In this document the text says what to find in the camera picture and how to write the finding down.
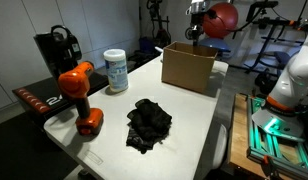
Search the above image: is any black weight bench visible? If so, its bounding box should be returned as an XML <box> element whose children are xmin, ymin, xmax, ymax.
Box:
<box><xmin>238</xmin><ymin>0</ymin><xmax>308</xmax><ymax>76</ymax></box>

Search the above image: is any orange cordless drill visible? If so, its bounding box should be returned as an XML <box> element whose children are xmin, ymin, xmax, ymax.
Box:
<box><xmin>58</xmin><ymin>61</ymin><xmax>103</xmax><ymax>136</ymax></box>

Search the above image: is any green lit aluminium frame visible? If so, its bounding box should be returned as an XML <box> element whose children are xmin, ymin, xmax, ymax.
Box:
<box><xmin>246</xmin><ymin>97</ymin><xmax>308</xmax><ymax>180</ymax></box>

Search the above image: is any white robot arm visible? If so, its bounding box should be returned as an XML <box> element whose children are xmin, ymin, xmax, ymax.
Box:
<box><xmin>185</xmin><ymin>0</ymin><xmax>308</xmax><ymax>113</ymax></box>

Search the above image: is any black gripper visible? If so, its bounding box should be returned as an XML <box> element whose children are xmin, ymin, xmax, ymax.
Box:
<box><xmin>185</xmin><ymin>11</ymin><xmax>216</xmax><ymax>46</ymax></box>

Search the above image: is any white wipes canister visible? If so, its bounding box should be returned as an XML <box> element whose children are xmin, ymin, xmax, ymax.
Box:
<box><xmin>103</xmin><ymin>49</ymin><xmax>128</xmax><ymax>92</ymax></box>

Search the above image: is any brown cardboard box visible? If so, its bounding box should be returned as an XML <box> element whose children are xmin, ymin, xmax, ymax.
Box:
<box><xmin>161</xmin><ymin>42</ymin><xmax>218</xmax><ymax>93</ymax></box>

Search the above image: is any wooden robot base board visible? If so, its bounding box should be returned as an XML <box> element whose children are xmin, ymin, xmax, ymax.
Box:
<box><xmin>227</xmin><ymin>92</ymin><xmax>308</xmax><ymax>180</ymax></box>

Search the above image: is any black exercise bike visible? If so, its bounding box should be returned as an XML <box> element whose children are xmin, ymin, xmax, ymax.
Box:
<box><xmin>146</xmin><ymin>0</ymin><xmax>171</xmax><ymax>47</ymax></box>

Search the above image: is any black crumpled cloth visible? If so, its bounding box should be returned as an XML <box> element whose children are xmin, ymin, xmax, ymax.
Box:
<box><xmin>126</xmin><ymin>99</ymin><xmax>172</xmax><ymax>154</ymax></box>

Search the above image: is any red exercise ball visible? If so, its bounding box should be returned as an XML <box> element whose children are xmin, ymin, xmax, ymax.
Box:
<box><xmin>203</xmin><ymin>2</ymin><xmax>238</xmax><ymax>39</ymax></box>

